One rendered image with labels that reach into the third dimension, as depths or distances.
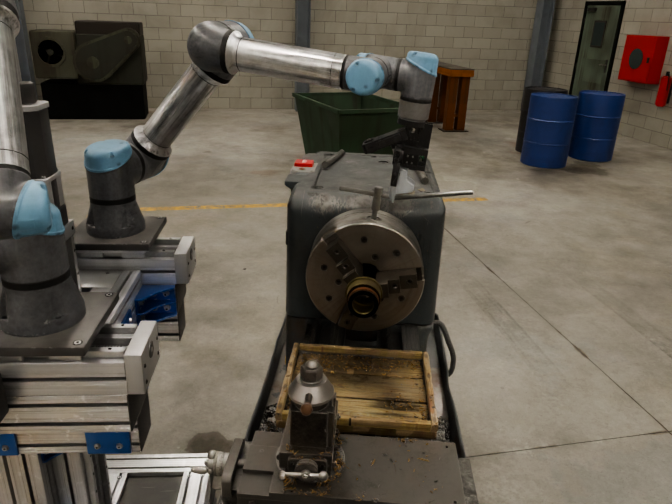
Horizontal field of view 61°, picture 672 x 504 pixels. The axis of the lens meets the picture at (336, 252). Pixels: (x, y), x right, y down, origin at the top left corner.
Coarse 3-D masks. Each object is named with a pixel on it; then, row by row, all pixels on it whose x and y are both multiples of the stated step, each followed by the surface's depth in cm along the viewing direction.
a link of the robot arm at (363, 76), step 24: (216, 24) 132; (192, 48) 132; (216, 48) 128; (240, 48) 128; (264, 48) 127; (288, 48) 126; (264, 72) 129; (288, 72) 127; (312, 72) 125; (336, 72) 124; (360, 72) 121; (384, 72) 126
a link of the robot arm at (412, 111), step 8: (400, 104) 137; (408, 104) 135; (416, 104) 134; (424, 104) 135; (400, 112) 137; (408, 112) 135; (416, 112) 135; (424, 112) 136; (408, 120) 137; (416, 120) 136; (424, 120) 137
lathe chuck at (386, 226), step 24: (360, 216) 151; (384, 216) 153; (360, 240) 148; (384, 240) 147; (408, 240) 147; (312, 264) 151; (336, 264) 151; (384, 264) 150; (408, 264) 150; (312, 288) 154; (336, 288) 154; (336, 312) 156; (384, 312) 155; (408, 312) 155
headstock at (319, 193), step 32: (320, 160) 199; (352, 160) 201; (384, 160) 203; (320, 192) 165; (384, 192) 166; (416, 192) 167; (288, 224) 165; (320, 224) 164; (416, 224) 162; (288, 256) 169; (288, 288) 173; (416, 320) 173
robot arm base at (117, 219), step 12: (96, 204) 149; (108, 204) 149; (120, 204) 150; (132, 204) 153; (96, 216) 150; (108, 216) 149; (120, 216) 150; (132, 216) 152; (96, 228) 150; (108, 228) 149; (120, 228) 150; (132, 228) 152; (144, 228) 157
